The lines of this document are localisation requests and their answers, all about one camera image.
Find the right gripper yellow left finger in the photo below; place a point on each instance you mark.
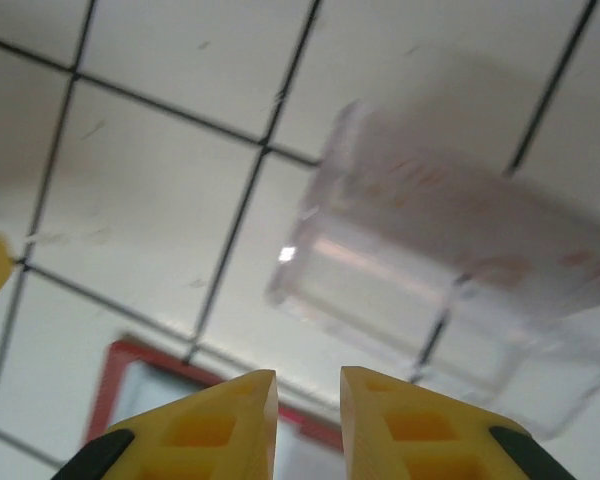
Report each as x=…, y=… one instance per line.
x=200, y=440

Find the clear acrylic card box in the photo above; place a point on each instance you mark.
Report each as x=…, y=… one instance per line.
x=360, y=280

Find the red leather card holder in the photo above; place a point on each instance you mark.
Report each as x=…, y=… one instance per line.
x=102, y=390

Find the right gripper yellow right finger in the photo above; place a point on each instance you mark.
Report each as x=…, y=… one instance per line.
x=420, y=440

